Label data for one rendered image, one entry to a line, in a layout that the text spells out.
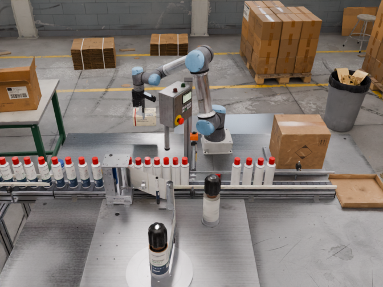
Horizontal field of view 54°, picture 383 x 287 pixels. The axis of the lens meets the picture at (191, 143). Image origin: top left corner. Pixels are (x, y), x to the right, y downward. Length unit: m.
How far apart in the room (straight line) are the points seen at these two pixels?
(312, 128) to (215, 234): 0.92
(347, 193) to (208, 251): 0.98
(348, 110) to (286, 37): 1.48
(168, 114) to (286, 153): 0.84
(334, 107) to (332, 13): 3.81
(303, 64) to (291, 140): 3.40
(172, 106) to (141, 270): 0.80
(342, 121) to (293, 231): 2.68
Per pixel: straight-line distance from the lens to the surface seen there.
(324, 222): 2.22
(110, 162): 2.00
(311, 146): 2.42
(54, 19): 7.66
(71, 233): 2.11
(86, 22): 7.56
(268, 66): 5.51
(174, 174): 2.13
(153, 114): 2.63
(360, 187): 2.53
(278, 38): 5.40
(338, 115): 4.59
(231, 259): 1.87
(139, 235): 1.96
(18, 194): 2.39
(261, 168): 2.14
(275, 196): 2.26
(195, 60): 2.19
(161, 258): 1.67
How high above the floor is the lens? 2.34
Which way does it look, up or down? 34 degrees down
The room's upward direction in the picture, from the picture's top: 1 degrees clockwise
